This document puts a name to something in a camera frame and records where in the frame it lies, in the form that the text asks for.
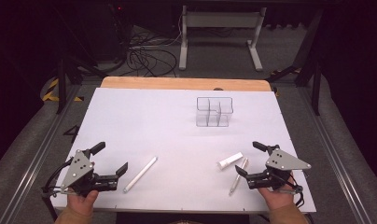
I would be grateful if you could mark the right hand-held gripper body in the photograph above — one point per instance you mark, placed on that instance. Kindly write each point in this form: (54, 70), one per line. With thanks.
(283, 161)

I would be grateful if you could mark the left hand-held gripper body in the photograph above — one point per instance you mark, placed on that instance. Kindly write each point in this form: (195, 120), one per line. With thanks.
(76, 169)

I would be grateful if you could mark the clear silver pen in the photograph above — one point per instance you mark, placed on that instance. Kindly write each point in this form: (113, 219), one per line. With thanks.
(234, 187)

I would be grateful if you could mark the short white tube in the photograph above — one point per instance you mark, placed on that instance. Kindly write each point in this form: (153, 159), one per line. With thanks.
(230, 160)

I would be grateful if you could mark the clear acrylic organizer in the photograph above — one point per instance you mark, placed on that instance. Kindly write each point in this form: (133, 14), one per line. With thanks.
(213, 112)

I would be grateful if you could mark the person's left hand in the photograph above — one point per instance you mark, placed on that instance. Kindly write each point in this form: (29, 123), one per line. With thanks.
(80, 202)

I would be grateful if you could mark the person's right hand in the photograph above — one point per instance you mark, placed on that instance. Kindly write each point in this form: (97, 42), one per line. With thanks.
(278, 200)

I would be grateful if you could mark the long white pen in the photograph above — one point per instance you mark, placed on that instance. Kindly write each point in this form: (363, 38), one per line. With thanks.
(140, 174)

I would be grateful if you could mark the white table board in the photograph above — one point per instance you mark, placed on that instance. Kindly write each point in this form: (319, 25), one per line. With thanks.
(161, 124)

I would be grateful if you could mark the black metal stand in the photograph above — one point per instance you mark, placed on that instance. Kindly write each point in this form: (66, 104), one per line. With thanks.
(61, 87)
(316, 93)

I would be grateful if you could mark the yellow black hazard tape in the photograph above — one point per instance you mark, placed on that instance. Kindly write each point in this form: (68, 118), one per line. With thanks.
(49, 94)

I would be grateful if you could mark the wooden table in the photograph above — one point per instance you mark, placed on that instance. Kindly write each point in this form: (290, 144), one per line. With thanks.
(177, 83)

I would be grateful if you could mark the dark equipment with red light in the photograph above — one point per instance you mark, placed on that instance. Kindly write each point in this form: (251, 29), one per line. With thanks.
(119, 18)

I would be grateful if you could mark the aluminium floor rail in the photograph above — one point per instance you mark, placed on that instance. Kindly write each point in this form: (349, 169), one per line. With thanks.
(42, 155)
(331, 152)

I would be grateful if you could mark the white metal stand frame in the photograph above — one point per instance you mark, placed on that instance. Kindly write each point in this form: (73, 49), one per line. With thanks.
(220, 19)

